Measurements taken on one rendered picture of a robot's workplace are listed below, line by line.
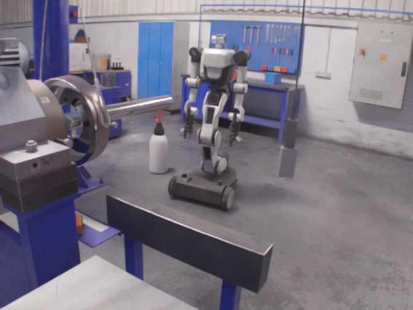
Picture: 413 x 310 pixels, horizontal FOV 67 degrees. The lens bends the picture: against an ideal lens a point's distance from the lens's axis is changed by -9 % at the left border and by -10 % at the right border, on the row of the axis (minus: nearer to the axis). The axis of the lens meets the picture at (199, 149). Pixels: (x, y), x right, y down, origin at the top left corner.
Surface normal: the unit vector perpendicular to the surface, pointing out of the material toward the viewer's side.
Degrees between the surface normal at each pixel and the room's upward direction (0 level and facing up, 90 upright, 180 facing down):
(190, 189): 90
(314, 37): 90
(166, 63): 90
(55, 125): 74
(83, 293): 0
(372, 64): 90
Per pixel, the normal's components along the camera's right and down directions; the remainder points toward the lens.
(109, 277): 0.05, -0.95
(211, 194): -0.41, 0.25
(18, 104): 0.63, -0.53
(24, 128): 0.84, 0.21
